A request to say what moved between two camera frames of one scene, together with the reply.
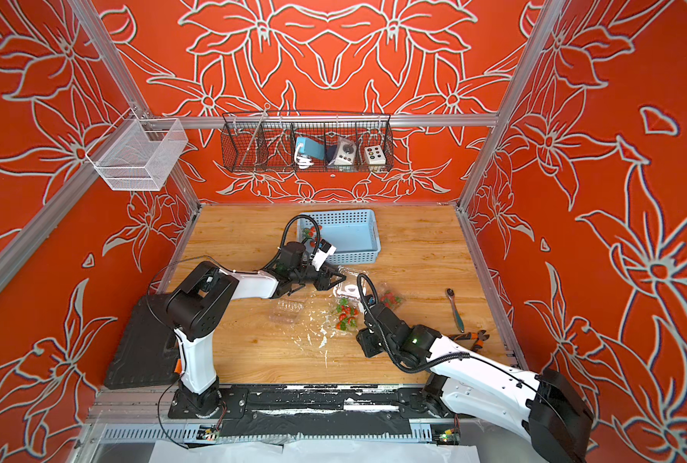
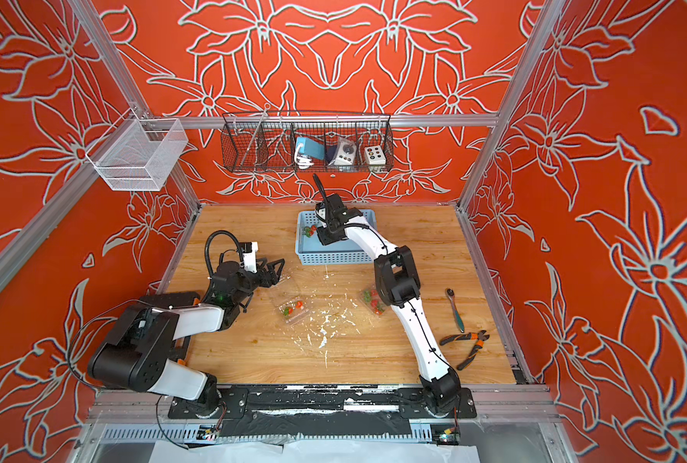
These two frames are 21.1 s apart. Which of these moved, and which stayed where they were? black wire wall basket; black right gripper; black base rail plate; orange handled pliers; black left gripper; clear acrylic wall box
Moved: black left gripper; black right gripper
Stayed: black wire wall basket; clear acrylic wall box; orange handled pliers; black base rail plate
